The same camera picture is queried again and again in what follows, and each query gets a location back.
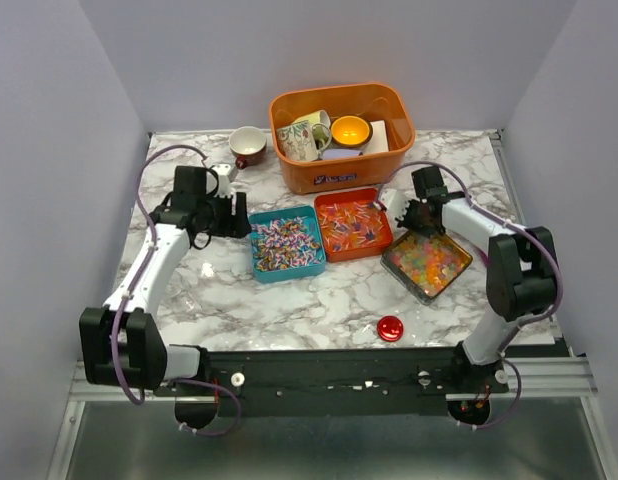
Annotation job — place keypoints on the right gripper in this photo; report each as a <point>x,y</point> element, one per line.
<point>404,222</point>

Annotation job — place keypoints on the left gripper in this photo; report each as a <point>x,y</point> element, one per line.
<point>234,225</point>

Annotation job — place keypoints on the gold tin candy tray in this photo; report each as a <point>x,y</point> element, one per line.
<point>425,266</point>

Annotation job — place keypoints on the teal candy tray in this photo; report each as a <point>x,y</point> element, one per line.
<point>286,244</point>

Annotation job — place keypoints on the orange candy tray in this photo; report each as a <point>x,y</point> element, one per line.
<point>352,227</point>

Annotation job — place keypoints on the purple plastic scoop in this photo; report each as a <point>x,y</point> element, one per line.
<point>484,258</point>

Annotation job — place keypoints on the clear plastic jar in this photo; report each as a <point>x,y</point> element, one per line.
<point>192,283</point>

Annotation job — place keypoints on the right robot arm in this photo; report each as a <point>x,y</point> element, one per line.
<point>523,280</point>

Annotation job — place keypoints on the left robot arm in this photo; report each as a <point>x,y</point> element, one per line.
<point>120,341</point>

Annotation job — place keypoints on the maroon white cup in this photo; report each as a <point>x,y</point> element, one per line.
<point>248,144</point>

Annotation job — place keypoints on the floral patterned mug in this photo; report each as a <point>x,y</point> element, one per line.
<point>306,138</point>

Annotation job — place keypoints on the lavender cup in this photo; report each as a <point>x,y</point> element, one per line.
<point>340,153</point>

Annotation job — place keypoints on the orange black bowl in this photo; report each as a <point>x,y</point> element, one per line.
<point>351,131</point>

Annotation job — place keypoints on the red jar lid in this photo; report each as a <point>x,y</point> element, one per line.
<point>390,328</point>

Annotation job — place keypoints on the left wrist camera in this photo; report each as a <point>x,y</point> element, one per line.
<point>227,173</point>

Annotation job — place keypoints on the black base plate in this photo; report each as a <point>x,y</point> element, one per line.
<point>330,383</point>

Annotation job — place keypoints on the aluminium rail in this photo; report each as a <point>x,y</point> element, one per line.
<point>557,377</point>

